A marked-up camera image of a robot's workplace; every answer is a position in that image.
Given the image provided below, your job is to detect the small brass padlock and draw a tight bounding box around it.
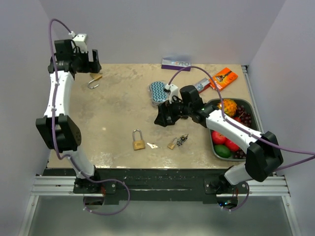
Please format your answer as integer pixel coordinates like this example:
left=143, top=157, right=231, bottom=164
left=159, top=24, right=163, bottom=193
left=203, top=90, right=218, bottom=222
left=167, top=137, right=178, bottom=150

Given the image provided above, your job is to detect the red apple right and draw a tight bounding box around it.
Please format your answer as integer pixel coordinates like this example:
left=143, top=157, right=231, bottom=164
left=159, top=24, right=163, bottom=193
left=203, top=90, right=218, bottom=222
left=224, top=139, right=240, bottom=152

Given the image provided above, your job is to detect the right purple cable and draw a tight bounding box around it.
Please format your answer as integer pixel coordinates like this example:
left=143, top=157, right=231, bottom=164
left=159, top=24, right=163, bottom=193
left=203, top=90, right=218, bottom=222
left=168, top=65, right=315, bottom=212

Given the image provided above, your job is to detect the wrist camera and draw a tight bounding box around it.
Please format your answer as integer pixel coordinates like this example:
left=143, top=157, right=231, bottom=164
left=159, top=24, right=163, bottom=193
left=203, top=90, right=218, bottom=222
left=164, top=84, right=179, bottom=104
left=68, top=31, right=88, bottom=53

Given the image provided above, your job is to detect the dark grapes bunch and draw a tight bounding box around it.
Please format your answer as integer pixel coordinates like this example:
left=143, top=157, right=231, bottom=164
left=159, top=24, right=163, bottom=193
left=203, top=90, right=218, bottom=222
left=235, top=106, right=252, bottom=127

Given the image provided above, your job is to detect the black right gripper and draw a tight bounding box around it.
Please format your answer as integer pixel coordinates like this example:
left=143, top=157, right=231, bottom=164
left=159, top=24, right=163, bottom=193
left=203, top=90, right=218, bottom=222
left=154, top=94, right=192, bottom=127

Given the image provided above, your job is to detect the purple cable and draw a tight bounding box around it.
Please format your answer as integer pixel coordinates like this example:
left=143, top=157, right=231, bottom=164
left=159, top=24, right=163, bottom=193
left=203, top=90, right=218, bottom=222
left=168, top=65, right=315, bottom=212
left=48, top=18, right=130, bottom=216

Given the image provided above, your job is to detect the grey fruit tray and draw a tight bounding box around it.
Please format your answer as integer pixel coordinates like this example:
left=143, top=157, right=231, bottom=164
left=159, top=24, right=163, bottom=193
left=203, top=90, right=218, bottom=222
left=210, top=98, right=260, bottom=162

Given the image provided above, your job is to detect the red apple left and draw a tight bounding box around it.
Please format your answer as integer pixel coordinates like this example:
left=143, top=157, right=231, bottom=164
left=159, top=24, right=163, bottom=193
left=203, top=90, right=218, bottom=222
left=211, top=131, right=227, bottom=145

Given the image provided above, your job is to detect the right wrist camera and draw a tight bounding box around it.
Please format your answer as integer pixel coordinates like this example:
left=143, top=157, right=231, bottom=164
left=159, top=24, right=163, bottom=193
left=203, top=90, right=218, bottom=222
left=164, top=84, right=179, bottom=104

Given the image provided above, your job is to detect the purple white box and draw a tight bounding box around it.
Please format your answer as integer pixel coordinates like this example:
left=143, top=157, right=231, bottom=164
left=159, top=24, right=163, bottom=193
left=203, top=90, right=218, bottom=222
left=161, top=56, right=192, bottom=71

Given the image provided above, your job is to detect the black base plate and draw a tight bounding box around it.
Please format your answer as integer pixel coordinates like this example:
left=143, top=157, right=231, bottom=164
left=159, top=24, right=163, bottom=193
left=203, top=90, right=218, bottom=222
left=41, top=169, right=250, bottom=205

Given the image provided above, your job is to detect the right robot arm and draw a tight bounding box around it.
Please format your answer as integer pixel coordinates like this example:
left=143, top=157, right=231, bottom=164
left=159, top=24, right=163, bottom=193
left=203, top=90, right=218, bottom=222
left=154, top=84, right=283, bottom=193

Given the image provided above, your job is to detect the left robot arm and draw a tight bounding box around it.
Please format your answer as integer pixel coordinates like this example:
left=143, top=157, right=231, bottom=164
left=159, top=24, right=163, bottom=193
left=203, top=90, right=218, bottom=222
left=35, top=34, right=102, bottom=193

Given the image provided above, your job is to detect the green avocado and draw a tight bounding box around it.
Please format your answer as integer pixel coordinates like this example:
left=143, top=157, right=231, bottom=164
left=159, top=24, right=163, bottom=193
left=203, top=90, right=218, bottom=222
left=214, top=145, right=231, bottom=158

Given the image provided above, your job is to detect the blue zigzag pouch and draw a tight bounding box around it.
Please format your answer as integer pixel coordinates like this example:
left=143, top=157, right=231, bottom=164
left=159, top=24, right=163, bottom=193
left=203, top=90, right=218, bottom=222
left=149, top=81, right=172, bottom=107

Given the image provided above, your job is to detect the brass padlock with keys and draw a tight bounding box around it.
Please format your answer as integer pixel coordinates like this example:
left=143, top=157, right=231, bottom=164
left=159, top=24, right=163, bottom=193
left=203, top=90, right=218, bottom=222
left=132, top=129, right=146, bottom=150

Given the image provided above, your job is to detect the aluminium rail frame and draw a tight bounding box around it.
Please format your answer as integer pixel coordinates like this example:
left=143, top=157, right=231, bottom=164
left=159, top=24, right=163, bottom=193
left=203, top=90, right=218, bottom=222
left=18, top=176, right=301, bottom=236

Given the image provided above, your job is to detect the black padlock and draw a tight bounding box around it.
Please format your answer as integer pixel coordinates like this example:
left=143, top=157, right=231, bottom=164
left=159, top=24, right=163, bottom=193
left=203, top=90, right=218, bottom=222
left=165, top=114, right=174, bottom=125

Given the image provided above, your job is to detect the toy pineapple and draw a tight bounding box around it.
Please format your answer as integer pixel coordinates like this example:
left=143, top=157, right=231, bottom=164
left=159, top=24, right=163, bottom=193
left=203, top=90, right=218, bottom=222
left=223, top=99, right=238, bottom=118

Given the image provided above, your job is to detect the orange box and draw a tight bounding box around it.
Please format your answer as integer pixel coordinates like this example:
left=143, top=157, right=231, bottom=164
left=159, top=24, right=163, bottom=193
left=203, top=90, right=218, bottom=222
left=210, top=67, right=238, bottom=91

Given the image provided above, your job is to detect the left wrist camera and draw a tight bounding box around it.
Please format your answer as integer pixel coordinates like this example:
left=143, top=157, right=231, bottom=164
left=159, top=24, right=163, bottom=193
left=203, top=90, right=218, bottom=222
left=68, top=31, right=88, bottom=53

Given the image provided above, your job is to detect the red apple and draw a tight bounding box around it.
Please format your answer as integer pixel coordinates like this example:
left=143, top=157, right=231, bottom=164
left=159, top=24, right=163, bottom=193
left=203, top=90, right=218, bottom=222
left=211, top=131, right=227, bottom=145
left=224, top=139, right=240, bottom=152

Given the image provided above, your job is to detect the red white box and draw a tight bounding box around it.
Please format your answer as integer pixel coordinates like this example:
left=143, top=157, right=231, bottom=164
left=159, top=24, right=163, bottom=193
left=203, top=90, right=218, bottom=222
left=194, top=78, right=211, bottom=93

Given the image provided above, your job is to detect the large brass padlock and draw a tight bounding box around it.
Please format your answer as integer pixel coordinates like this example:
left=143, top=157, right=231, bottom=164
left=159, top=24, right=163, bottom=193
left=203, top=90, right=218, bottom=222
left=87, top=73, right=103, bottom=89

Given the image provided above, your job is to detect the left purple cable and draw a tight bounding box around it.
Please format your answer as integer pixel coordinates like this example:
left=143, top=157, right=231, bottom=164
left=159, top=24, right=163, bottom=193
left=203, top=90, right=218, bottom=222
left=48, top=18, right=130, bottom=216

